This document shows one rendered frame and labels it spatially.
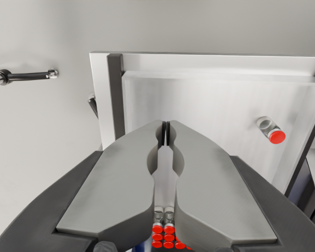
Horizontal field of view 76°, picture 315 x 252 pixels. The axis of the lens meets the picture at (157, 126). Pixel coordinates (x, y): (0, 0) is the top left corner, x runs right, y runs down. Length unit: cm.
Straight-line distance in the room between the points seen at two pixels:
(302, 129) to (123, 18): 101
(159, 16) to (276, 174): 95
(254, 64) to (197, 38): 88
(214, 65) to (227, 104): 6
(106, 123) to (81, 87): 100
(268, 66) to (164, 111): 16
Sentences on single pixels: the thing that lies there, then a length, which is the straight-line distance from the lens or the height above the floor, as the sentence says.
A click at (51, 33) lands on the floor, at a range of 133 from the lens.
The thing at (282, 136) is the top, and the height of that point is 93.
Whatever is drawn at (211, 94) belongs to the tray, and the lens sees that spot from 31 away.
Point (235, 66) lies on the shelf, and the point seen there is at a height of 88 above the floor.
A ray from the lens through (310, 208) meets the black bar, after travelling 49.
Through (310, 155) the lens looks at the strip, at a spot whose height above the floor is 89.
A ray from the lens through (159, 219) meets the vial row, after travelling 42.
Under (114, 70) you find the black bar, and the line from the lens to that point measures 28.
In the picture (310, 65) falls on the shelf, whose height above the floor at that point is 88.
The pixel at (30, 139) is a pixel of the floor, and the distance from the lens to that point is 168.
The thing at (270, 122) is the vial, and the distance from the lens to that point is 33.
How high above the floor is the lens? 117
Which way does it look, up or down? 62 degrees down
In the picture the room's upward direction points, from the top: 175 degrees counter-clockwise
